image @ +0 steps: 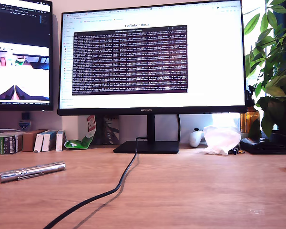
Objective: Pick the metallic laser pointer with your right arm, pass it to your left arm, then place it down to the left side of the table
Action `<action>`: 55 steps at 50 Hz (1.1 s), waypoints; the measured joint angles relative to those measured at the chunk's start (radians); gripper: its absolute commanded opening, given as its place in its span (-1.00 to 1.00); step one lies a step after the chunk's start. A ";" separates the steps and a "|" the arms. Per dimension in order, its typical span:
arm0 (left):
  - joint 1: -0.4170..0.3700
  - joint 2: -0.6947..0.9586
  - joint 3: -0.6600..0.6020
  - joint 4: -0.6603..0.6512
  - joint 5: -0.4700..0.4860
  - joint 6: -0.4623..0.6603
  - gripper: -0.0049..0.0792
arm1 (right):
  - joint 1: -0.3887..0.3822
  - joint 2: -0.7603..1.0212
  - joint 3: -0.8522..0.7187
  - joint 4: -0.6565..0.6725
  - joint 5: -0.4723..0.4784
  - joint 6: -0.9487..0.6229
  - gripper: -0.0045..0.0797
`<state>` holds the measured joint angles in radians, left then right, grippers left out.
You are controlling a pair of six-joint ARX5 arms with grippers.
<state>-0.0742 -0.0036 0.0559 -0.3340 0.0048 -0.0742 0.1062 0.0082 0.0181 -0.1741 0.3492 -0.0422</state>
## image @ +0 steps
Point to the green and white box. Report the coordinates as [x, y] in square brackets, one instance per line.
[8, 144]

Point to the black Huawei monitor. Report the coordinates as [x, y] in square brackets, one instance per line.
[109, 102]

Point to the grey patterned card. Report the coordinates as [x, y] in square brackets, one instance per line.
[110, 130]

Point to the brown cardboard box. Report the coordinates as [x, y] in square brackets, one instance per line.
[28, 140]

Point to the white plastic bag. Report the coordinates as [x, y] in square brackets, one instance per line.
[222, 140]

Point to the blue and white box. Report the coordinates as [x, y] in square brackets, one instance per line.
[38, 143]
[59, 142]
[47, 142]

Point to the green leafy plant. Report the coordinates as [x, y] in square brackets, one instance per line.
[276, 81]

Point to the green Jenkki gum bag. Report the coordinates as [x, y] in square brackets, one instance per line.
[82, 143]

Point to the metallic laser pointer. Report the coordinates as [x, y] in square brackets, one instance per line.
[31, 171]

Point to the amber glass bottle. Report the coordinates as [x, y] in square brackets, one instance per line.
[249, 119]

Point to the white game controller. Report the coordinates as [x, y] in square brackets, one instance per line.
[196, 139]

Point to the black ASUS monitor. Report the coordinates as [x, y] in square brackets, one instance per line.
[21, 26]

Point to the black wallet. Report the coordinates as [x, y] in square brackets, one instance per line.
[263, 146]

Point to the sanitizer bottle with blue label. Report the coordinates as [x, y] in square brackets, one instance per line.
[24, 124]

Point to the small black yellow clip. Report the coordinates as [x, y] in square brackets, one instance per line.
[237, 151]

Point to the black plant pot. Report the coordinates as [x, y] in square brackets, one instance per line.
[283, 141]

